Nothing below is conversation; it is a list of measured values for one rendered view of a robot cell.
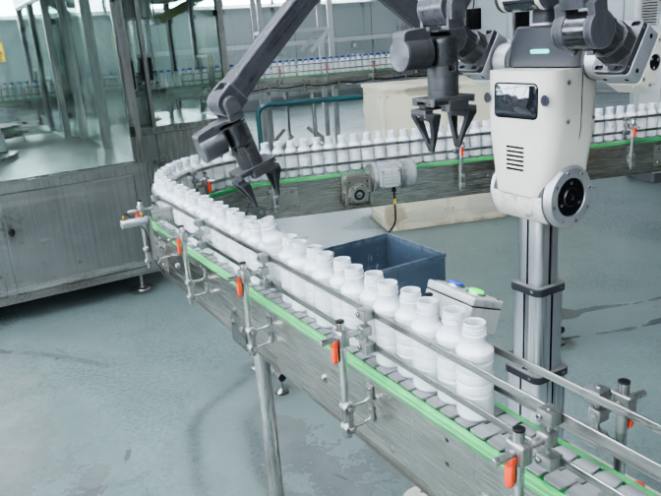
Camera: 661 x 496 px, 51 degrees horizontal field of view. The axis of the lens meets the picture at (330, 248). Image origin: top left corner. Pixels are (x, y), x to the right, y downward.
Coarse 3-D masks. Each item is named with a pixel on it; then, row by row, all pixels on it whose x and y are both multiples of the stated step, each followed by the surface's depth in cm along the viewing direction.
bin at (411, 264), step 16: (368, 240) 233; (384, 240) 236; (400, 240) 230; (336, 256) 228; (352, 256) 231; (368, 256) 234; (384, 256) 237; (400, 256) 232; (416, 256) 224; (432, 256) 208; (384, 272) 200; (400, 272) 204; (416, 272) 207; (432, 272) 210; (400, 288) 205
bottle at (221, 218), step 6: (216, 210) 196; (222, 210) 196; (216, 216) 197; (222, 216) 196; (216, 222) 197; (222, 222) 196; (222, 228) 196; (216, 234) 198; (216, 240) 198; (222, 240) 197; (216, 246) 199; (222, 246) 198; (222, 258) 199
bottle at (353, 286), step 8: (352, 264) 140; (344, 272) 139; (352, 272) 137; (360, 272) 137; (352, 280) 137; (360, 280) 138; (344, 288) 138; (352, 288) 137; (360, 288) 137; (352, 296) 137; (344, 304) 139; (344, 312) 139; (352, 312) 138; (344, 320) 140; (352, 320) 139; (360, 320) 138; (352, 328) 139; (352, 344) 140
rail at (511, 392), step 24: (192, 216) 212; (240, 240) 181; (408, 336) 120; (456, 360) 109; (432, 384) 116; (504, 384) 100; (576, 384) 98; (480, 408) 106; (528, 408) 107; (624, 408) 91; (576, 432) 99; (600, 432) 86; (624, 456) 93; (600, 480) 88
